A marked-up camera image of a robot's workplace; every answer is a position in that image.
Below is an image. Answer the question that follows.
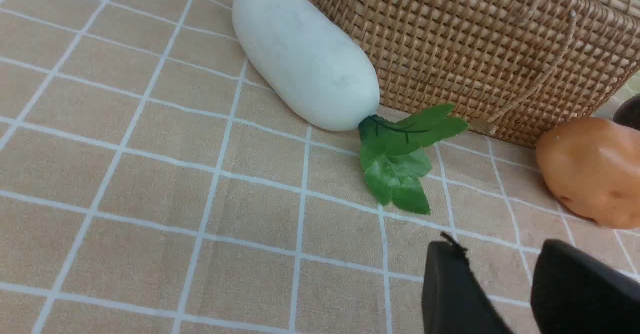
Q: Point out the brown potato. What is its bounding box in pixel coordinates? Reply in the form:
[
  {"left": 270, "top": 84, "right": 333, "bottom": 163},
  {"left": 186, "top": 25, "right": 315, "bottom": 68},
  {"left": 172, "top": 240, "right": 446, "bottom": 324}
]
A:
[{"left": 535, "top": 117, "right": 640, "bottom": 229}]

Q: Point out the beige checkered tablecloth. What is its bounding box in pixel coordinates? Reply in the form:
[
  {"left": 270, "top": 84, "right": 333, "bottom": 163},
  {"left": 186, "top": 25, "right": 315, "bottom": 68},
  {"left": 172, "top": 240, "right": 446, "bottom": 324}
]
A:
[{"left": 0, "top": 0, "right": 639, "bottom": 333}]

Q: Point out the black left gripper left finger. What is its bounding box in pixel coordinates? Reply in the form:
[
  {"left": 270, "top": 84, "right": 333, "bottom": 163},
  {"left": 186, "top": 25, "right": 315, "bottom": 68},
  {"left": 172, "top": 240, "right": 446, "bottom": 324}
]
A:
[{"left": 422, "top": 232, "right": 513, "bottom": 333}]

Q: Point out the white daikon radish with leaves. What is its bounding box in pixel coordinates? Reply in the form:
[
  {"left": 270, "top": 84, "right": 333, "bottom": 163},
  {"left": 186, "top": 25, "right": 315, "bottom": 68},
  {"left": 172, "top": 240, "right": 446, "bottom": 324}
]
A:
[{"left": 231, "top": 0, "right": 468, "bottom": 215}]

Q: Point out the dark purple mangosteen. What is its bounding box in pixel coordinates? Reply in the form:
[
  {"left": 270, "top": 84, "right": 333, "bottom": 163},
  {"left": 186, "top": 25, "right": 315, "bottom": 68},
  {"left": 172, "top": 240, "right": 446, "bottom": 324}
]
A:
[{"left": 612, "top": 94, "right": 640, "bottom": 131}]

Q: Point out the woven wicker basket green lining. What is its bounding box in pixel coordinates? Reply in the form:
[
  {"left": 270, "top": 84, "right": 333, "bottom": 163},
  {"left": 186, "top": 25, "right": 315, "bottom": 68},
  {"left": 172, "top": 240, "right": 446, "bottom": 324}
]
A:
[{"left": 309, "top": 0, "right": 640, "bottom": 147}]

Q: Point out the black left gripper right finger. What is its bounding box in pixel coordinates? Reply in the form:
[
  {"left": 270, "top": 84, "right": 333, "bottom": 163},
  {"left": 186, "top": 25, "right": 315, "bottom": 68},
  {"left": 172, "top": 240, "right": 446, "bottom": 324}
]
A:
[{"left": 530, "top": 239, "right": 640, "bottom": 333}]

